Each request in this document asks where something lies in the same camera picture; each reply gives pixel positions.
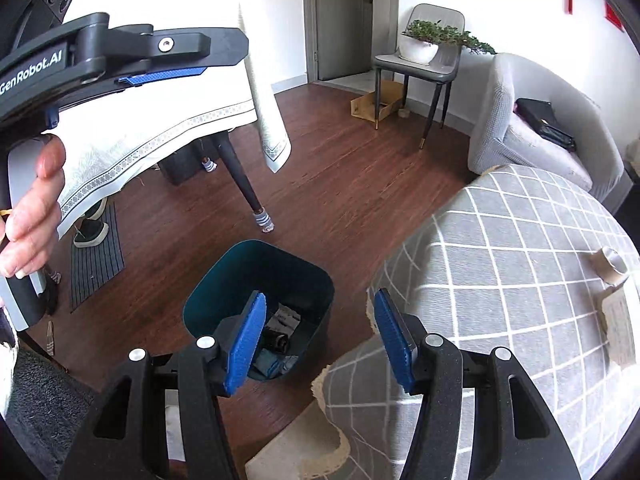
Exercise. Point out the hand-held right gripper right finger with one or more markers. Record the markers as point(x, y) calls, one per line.
point(395, 340)

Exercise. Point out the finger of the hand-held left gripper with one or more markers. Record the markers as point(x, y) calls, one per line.
point(200, 45)
point(165, 75)

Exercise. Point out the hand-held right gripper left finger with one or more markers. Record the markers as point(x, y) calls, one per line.
point(245, 345)

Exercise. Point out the teal trash bin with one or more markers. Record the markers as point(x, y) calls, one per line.
point(220, 280)

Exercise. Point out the person's left hand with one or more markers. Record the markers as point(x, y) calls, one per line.
point(35, 220)

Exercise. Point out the pale floral tablecloth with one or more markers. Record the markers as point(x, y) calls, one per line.
point(150, 125)

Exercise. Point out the dark storage box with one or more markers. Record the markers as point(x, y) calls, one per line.
point(180, 165)

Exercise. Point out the striped leg sock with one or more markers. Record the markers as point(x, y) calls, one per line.
point(209, 164)
point(52, 277)
point(263, 220)

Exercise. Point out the grey checked tablecloth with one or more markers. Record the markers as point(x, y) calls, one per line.
point(500, 310)

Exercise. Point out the dark table leg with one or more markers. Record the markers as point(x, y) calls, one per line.
point(240, 170)

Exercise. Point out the grey door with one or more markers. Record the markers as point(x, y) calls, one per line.
point(345, 15)

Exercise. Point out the dark sneaker white sole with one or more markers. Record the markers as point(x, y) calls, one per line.
point(90, 234)

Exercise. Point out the dark striped floor mat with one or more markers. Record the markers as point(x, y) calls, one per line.
point(95, 270)

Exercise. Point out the open cardboard floor box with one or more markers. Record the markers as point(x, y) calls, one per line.
point(377, 102)

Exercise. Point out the grey dining chair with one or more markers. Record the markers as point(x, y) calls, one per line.
point(395, 62)

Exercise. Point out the potted green plant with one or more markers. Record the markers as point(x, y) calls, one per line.
point(419, 50)

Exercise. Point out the tape roll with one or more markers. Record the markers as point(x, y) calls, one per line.
point(607, 262)

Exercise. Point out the grey armchair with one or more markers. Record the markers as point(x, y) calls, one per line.
point(500, 125)

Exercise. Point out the black bag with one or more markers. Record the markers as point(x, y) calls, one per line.
point(542, 120)

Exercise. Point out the red wall scroll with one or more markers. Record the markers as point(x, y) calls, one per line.
point(612, 15)

